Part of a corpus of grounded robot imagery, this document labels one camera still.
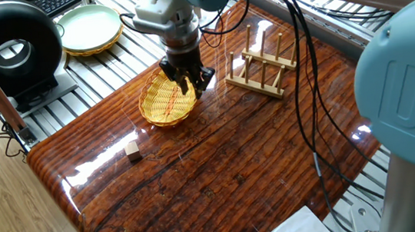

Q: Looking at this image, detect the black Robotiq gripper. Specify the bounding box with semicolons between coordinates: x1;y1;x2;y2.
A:
157;47;219;104

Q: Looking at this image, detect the yellow wicker basket dish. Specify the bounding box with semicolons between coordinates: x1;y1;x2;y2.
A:
134;64;201;130

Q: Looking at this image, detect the wooden dish rack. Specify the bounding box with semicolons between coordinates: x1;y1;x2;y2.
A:
219;20;303;105

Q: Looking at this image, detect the silver wrist sensor flange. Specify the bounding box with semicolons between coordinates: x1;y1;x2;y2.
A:
158;14;204;58

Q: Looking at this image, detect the brown wicker tray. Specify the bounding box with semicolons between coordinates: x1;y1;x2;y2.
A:
58;8;129;59

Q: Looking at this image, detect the small wooden cube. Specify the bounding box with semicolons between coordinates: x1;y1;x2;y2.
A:
123;140;143;163

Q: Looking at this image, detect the pale green plate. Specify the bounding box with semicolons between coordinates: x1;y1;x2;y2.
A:
55;1;126;55

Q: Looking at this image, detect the grey metal stand plate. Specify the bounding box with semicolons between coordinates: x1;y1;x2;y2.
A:
0;63;83;121

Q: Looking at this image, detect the black keyboard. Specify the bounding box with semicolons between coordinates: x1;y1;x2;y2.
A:
31;0;105;19

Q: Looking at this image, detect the flat white paper sheet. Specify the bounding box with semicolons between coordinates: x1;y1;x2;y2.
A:
251;201;339;232

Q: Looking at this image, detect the black cable with angled plug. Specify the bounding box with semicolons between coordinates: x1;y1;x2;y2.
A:
197;0;256;50

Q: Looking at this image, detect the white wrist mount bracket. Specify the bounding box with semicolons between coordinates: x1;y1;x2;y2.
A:
129;0;201;38

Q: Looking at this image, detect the black cable with straight plug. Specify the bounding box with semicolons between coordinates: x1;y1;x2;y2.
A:
118;10;146;39

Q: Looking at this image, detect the black ring-shaped device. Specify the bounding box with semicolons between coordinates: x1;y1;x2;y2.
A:
0;0;71;115

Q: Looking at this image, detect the black cable with silver sleeve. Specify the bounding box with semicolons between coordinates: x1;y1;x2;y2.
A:
253;0;364;232

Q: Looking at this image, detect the thin black floor cable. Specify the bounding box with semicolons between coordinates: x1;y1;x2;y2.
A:
0;118;30;166

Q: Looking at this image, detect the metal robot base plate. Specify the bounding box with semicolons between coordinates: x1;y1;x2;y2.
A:
346;197;389;232

